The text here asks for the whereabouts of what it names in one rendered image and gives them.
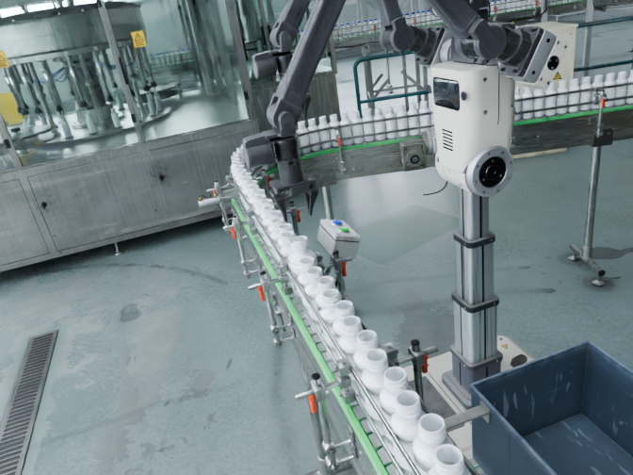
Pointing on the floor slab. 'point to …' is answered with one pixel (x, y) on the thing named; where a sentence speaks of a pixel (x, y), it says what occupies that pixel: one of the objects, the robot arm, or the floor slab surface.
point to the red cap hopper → (381, 73)
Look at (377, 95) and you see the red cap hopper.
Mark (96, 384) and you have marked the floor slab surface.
